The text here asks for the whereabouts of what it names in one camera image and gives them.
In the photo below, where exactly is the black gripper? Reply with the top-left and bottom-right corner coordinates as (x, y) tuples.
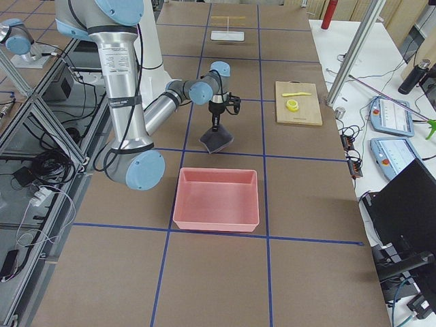
(208, 101), (225, 131)

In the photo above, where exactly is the grey microfibre cloth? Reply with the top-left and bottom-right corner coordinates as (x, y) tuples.
(199, 125), (234, 153)

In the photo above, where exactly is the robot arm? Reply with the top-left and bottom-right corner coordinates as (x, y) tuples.
(55, 1), (240, 191)

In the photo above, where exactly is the white rectangular tray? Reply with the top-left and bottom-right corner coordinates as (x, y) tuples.
(211, 30), (245, 42)

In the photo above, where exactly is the wooden cutting board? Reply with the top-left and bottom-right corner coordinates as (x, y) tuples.
(275, 81), (323, 126)

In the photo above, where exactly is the pink plastic bin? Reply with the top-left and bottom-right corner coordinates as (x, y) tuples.
(172, 168), (260, 232)

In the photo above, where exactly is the yellow plastic knife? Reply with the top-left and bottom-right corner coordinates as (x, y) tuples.
(281, 92), (312, 97)

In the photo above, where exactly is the wooden stick outer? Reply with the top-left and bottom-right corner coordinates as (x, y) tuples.
(211, 16), (246, 20)

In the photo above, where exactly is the small metal cylinder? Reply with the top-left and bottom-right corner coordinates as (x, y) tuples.
(334, 106), (345, 120)

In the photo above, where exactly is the red bottle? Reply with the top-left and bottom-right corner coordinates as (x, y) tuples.
(321, 0), (339, 30)

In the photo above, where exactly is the far teach pendant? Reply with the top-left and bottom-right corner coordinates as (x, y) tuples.
(369, 96), (414, 137)

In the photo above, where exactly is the teach pendant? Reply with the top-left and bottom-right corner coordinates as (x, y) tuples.
(369, 96), (414, 137)
(370, 137), (421, 181)

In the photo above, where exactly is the near teach pendant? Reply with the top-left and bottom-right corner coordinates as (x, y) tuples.
(370, 137), (421, 181)

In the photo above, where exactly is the black bottle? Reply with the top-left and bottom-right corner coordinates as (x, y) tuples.
(398, 59), (431, 95)

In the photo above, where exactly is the black monitor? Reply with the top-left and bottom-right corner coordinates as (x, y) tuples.
(363, 159), (435, 310)

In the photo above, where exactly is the grabber reacher tool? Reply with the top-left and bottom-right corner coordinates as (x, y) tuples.
(348, 74), (436, 140)

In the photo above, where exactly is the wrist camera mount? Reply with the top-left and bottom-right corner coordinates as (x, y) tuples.
(224, 92), (241, 116)

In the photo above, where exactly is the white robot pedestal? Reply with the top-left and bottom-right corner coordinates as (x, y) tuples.
(134, 0), (174, 108)

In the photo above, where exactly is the aluminium frame post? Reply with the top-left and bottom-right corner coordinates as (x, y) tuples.
(326, 0), (386, 107)

